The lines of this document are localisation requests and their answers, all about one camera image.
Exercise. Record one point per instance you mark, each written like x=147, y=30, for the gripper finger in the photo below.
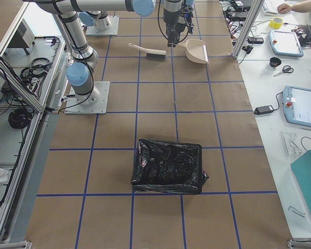
x=176, y=38
x=170, y=37

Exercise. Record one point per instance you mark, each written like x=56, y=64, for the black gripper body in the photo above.
x=169, y=18

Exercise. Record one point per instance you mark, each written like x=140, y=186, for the white plastic dustpan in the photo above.
x=195, y=50

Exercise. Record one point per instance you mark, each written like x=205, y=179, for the white hand brush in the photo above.
x=150, y=53

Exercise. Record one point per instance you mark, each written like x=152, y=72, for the person forearm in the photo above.
x=302, y=7

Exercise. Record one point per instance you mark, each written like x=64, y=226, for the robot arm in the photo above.
x=80, y=73
x=187, y=6

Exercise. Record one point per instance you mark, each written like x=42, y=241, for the right black-lined bin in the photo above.
x=168, y=167

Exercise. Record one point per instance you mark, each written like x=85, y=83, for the person hand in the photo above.
x=284, y=8

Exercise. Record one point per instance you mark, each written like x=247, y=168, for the black phone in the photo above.
x=255, y=40

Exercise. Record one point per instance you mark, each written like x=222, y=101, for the yellow tape roll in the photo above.
x=276, y=22

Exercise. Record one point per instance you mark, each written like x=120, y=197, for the small black bowl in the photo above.
x=275, y=62

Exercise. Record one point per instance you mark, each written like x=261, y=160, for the far blue teach pendant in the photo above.
x=285, y=43

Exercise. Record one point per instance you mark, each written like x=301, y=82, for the blue teach pendant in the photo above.
x=285, y=43
x=297, y=105

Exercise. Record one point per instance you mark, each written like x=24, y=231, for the black power adapter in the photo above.
x=261, y=110

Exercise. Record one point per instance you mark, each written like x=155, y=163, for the scissors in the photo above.
x=285, y=69

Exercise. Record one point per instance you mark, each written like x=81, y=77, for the near blue teach pendant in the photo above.
x=297, y=105

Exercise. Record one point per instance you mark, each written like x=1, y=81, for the grey control box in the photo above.
x=23, y=38

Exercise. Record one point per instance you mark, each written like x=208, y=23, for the allen key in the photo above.
x=296, y=211

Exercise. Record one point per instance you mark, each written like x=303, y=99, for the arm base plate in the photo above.
x=95, y=103
x=107, y=26

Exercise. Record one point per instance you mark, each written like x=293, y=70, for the aluminium frame post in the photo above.
x=251, y=17

